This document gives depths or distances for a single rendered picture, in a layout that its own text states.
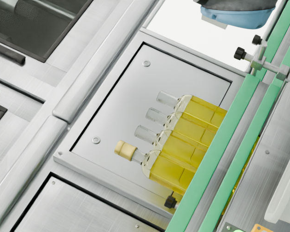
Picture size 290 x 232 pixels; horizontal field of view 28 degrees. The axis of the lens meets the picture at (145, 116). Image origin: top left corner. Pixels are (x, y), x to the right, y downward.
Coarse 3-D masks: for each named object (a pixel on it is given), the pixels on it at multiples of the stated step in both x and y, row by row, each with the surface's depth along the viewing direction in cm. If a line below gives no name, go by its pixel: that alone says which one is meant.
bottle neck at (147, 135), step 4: (136, 128) 133; (140, 128) 133; (144, 128) 133; (136, 132) 133; (140, 132) 133; (144, 132) 133; (148, 132) 133; (152, 132) 133; (136, 136) 134; (140, 136) 133; (144, 136) 133; (148, 136) 133; (152, 136) 132; (144, 140) 134; (148, 140) 133; (152, 140) 132
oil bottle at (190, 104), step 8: (184, 96) 138; (192, 96) 138; (176, 104) 138; (184, 104) 137; (192, 104) 137; (200, 104) 137; (208, 104) 137; (184, 112) 136; (192, 112) 136; (200, 112) 136; (208, 112) 136; (216, 112) 136; (224, 112) 136; (200, 120) 135; (208, 120) 135; (216, 120) 135
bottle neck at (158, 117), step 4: (152, 108) 137; (148, 112) 136; (152, 112) 136; (156, 112) 136; (160, 112) 137; (148, 116) 137; (152, 116) 136; (156, 116) 136; (160, 116) 136; (164, 116) 136; (152, 120) 137; (156, 120) 136; (160, 120) 136; (164, 120) 136; (160, 124) 137
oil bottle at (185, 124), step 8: (176, 112) 135; (168, 120) 134; (176, 120) 134; (184, 120) 134; (192, 120) 134; (168, 128) 134; (176, 128) 133; (184, 128) 133; (192, 128) 133; (200, 128) 133; (208, 128) 133; (216, 128) 134; (192, 136) 132; (200, 136) 132; (208, 136) 132; (208, 144) 131; (248, 160) 130
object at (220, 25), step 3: (201, 18) 130; (204, 18) 130; (207, 18) 129; (207, 21) 130; (210, 21) 129; (213, 21) 129; (216, 21) 128; (213, 24) 130; (216, 24) 129; (219, 24) 129; (222, 24) 128; (225, 24) 128; (222, 27) 129; (225, 27) 129
